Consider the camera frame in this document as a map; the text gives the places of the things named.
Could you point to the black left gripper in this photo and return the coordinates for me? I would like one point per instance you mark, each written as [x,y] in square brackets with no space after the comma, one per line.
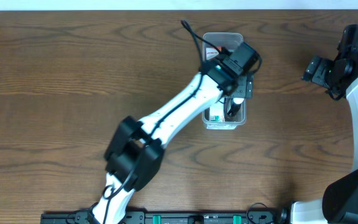
[248,88]

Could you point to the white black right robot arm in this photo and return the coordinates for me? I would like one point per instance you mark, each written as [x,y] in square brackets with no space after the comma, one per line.
[339,203]

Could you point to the white green medicine box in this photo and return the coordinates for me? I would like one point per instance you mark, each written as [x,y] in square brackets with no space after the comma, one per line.
[216,112]

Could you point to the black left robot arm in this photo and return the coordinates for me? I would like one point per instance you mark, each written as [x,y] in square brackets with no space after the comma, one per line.
[136,150]

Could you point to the clear plastic container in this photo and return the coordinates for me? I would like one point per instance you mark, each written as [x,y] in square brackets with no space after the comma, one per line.
[229,41]

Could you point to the black mounting rail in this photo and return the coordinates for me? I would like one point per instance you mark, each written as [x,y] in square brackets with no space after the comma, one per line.
[139,217]

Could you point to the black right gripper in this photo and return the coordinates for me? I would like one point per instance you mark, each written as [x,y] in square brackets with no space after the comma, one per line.
[321,76]

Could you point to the red white small box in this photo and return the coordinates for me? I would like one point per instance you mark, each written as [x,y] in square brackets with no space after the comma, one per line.
[211,53]

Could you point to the dark bottle white cap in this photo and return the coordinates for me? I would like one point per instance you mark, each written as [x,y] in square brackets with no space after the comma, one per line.
[233,106]

